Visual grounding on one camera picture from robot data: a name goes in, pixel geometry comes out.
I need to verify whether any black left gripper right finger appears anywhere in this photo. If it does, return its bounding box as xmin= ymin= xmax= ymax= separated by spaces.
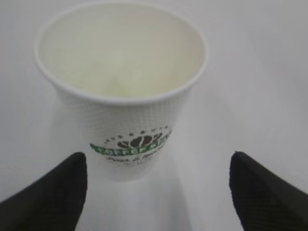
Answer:
xmin=229 ymin=152 xmax=308 ymax=231

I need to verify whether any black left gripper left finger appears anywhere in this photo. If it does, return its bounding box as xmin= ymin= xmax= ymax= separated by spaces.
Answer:
xmin=0 ymin=153 xmax=87 ymax=231

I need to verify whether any white paper coffee cup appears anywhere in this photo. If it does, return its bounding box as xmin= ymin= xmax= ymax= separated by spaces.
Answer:
xmin=34 ymin=1 xmax=209 ymax=181

